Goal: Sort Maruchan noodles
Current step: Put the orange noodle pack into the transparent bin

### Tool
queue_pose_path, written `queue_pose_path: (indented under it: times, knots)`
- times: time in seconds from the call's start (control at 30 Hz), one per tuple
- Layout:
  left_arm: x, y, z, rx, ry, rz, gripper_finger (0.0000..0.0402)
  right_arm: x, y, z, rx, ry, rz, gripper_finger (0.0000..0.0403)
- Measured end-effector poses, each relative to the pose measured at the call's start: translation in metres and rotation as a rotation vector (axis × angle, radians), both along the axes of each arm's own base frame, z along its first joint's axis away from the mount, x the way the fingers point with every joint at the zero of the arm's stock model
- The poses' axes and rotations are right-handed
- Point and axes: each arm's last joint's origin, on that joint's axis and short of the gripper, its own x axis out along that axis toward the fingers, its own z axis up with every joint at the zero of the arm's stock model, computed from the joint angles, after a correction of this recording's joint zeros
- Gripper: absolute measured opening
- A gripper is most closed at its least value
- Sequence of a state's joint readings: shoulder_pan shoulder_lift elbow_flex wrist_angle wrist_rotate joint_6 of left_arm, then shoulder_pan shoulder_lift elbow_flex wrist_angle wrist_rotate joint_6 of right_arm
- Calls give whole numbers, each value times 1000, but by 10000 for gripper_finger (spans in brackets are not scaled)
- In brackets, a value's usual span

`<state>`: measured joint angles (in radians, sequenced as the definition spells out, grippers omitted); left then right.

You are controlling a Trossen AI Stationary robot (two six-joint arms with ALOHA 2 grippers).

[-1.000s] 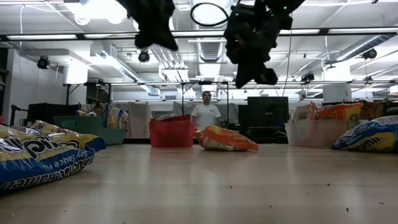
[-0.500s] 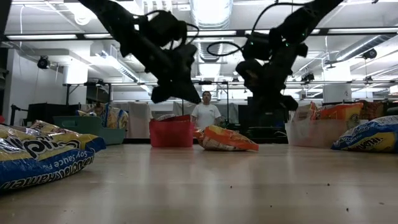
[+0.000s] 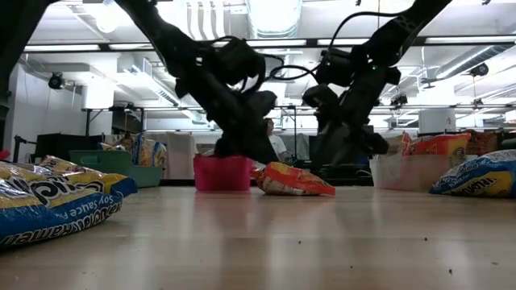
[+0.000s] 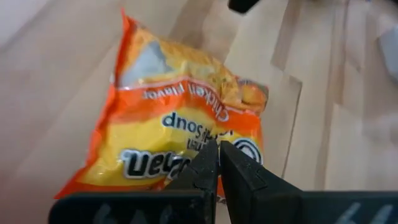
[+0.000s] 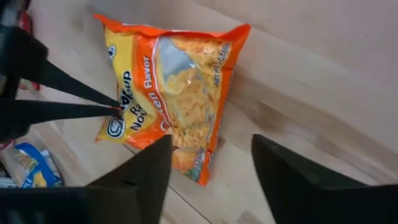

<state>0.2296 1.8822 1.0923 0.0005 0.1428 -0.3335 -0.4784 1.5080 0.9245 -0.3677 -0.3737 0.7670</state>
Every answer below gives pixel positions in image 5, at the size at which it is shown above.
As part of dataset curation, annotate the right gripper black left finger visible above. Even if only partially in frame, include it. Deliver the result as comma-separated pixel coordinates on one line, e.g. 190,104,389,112
0,134,174,224

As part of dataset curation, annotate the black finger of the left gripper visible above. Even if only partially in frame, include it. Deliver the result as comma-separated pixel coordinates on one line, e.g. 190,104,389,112
17,99,123,126
30,58,121,108

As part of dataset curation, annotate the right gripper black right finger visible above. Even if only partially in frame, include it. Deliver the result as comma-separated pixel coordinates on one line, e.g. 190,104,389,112
251,134,398,224

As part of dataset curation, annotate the blue soy sauce noodle pack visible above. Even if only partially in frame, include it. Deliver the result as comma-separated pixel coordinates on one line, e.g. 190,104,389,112
12,142,65,189

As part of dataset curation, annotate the orange chicken noodle pack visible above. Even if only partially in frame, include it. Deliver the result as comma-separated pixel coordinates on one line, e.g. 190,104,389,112
94,14,252,187

